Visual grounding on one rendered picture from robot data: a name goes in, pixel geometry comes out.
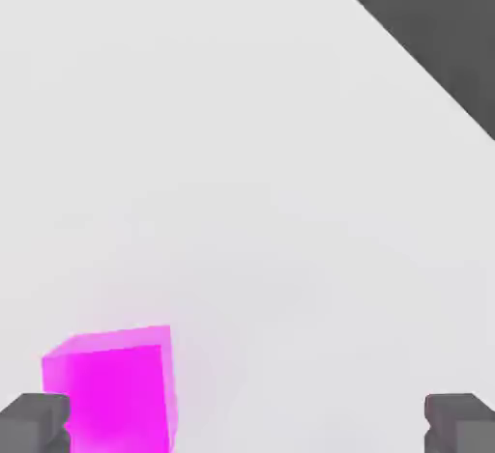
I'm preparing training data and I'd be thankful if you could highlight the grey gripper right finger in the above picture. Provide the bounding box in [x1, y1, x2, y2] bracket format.
[423, 392, 495, 453]

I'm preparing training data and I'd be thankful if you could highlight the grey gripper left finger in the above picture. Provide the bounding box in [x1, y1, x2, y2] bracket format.
[0, 392, 72, 453]

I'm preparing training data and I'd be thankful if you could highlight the small magenta cube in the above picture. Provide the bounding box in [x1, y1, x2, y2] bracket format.
[41, 324, 180, 453]

